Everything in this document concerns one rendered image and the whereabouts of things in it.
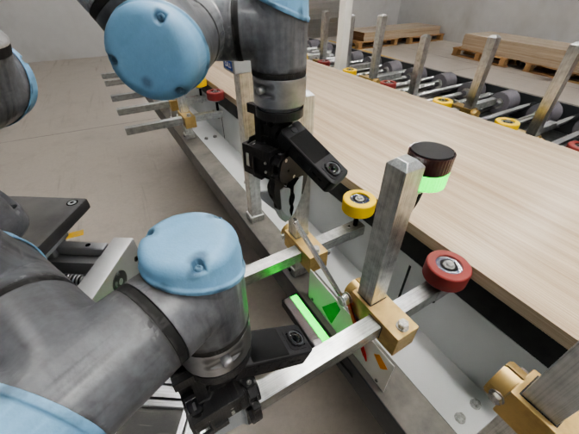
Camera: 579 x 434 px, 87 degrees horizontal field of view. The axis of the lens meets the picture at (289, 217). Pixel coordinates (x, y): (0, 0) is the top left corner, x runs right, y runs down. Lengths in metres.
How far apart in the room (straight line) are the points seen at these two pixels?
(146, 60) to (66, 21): 7.70
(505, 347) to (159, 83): 0.71
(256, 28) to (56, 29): 7.66
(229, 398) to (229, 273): 0.20
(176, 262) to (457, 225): 0.64
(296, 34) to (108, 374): 0.38
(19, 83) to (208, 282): 0.48
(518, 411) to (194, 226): 0.40
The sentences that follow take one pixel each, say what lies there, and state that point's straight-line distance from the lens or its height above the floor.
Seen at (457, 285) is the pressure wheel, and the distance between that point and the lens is 0.64.
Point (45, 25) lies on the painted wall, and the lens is 8.04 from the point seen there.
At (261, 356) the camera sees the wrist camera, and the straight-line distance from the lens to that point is 0.38.
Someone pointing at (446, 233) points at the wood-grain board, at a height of 0.90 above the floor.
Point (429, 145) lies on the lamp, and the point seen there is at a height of 1.15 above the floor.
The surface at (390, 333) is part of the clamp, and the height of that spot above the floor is 0.87.
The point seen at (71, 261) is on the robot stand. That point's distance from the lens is 0.59.
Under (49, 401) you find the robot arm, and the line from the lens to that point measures 0.22.
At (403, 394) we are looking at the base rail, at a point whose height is 0.70.
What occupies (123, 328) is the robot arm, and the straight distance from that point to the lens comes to 0.23.
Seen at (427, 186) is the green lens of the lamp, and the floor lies 1.11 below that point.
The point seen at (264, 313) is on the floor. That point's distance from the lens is 1.61.
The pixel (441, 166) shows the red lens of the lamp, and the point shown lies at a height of 1.14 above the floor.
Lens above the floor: 1.33
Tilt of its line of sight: 38 degrees down
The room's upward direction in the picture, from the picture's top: straight up
